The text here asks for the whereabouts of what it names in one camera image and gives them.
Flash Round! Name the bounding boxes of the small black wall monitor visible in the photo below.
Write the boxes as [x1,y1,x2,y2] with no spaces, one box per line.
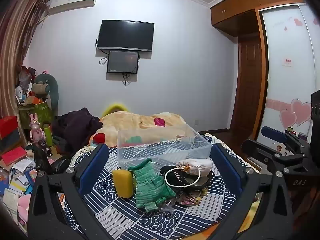
[107,50,140,74]

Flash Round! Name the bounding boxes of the black cylindrical device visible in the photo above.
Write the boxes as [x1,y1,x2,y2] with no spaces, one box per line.
[37,139,53,157]

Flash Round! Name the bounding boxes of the white air conditioner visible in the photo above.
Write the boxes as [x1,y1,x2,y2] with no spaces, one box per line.
[48,0,98,16]

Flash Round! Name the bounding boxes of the green knitted glove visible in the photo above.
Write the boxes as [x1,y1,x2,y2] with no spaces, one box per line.
[128,159,177,212]

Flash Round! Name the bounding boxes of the dark clothes pile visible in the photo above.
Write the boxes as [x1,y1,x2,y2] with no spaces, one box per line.
[51,107,103,153]

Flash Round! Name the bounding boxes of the pile of books and papers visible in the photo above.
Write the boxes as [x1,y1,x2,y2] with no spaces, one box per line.
[0,155,38,207]

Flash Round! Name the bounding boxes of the red box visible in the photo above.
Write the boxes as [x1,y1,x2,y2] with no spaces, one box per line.
[0,115,20,140]

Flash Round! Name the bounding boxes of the wooden overhead cabinet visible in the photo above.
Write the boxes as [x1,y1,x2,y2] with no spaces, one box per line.
[210,0,305,37]

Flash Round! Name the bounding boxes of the brown wooden door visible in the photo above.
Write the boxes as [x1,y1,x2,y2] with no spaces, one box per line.
[229,35,266,131]

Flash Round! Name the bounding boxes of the clear plastic storage box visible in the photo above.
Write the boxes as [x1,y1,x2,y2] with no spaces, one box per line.
[117,124,212,173]

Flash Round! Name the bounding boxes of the teal plush toy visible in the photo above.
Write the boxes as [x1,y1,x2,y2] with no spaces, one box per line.
[33,73,59,117]

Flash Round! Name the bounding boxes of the black cloth with white cord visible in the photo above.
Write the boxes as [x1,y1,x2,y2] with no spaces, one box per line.
[160,164,215,189]

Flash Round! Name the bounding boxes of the black monitor cable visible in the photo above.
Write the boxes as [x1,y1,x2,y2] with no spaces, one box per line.
[122,72,134,88]

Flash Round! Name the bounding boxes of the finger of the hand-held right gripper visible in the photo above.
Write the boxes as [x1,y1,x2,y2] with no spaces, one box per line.
[260,126,311,155]
[240,139,320,188]

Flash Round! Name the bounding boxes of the green storage bag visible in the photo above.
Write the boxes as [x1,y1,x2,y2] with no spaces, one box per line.
[18,101,53,130]

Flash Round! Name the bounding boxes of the yellow plush item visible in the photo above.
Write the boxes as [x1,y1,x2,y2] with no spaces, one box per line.
[101,102,129,118]

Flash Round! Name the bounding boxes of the pink plush toy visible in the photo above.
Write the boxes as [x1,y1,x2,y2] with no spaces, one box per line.
[17,194,33,224]

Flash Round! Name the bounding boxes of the floral patterned cloth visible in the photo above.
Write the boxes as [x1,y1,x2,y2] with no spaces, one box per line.
[175,187,208,207]

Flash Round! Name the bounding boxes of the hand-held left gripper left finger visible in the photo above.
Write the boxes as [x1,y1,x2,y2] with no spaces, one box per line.
[27,144,110,240]

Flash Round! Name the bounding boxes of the red book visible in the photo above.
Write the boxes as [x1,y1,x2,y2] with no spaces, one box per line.
[1,147,28,167]

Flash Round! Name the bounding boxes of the pink bunny doll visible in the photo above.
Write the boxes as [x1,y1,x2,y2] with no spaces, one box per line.
[29,113,47,143]

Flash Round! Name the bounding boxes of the white heart-decorated sliding door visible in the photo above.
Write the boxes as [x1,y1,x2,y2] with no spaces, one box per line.
[257,3,320,153]

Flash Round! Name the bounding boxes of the striped brown curtain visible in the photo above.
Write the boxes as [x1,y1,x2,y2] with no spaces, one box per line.
[0,0,50,123]

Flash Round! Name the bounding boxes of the yellow sponge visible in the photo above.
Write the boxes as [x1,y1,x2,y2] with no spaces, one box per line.
[112,169,134,198]

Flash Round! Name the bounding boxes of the white drawstring pouch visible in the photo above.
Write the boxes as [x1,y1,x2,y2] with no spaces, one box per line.
[175,158,213,178]

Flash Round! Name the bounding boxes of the green bottle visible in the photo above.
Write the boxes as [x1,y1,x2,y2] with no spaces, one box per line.
[43,122,54,147]

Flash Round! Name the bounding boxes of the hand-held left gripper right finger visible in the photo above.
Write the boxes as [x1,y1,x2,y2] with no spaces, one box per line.
[211,143,295,240]

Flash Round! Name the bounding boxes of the beige patchwork blanket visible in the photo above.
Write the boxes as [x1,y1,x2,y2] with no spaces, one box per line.
[89,112,193,148]

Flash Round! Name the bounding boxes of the black wall television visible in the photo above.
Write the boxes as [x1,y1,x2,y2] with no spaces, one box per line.
[96,19,155,52]

